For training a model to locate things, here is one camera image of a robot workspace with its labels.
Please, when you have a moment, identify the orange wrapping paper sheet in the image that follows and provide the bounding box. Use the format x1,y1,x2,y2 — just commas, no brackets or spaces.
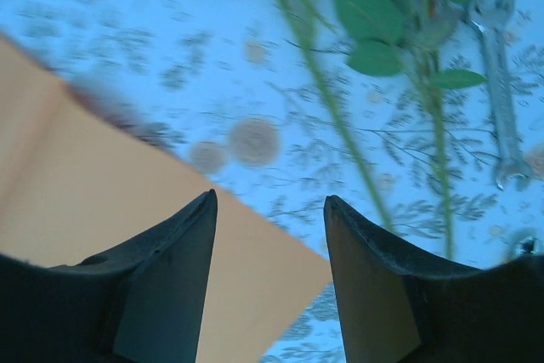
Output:
0,31,335,363

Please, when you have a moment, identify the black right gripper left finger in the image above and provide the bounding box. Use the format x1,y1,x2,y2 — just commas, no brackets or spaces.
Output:
0,190,218,363

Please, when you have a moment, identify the silver open-end wrench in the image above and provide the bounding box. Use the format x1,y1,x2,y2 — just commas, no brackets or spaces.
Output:
467,0,535,192

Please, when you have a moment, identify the fake flower bouquet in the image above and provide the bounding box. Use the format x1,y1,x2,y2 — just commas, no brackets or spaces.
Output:
195,0,494,262

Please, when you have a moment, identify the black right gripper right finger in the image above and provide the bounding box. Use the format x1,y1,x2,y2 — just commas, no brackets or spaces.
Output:
323,195,544,363

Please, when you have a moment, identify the floral print table mat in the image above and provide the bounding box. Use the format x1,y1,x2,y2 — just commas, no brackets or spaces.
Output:
0,0,544,363

